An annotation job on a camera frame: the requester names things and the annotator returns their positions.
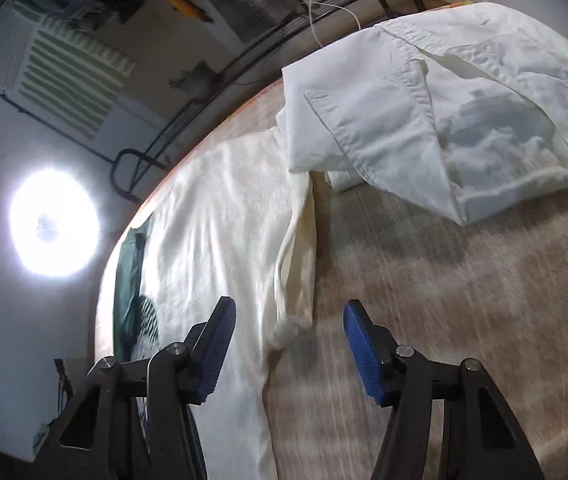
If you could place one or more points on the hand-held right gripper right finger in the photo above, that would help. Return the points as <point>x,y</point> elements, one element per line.
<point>361,355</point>

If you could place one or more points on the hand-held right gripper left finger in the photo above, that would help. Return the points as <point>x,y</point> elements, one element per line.
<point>218,350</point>

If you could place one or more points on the round bright lamp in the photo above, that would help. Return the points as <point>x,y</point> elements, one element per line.
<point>54,222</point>

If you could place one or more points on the green striped air conditioner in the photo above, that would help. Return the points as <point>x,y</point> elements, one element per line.
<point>66,75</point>

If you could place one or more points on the cream printed t-shirt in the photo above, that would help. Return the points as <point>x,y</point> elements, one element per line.
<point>224,240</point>

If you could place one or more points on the white collared shirt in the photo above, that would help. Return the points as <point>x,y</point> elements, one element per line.
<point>433,110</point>

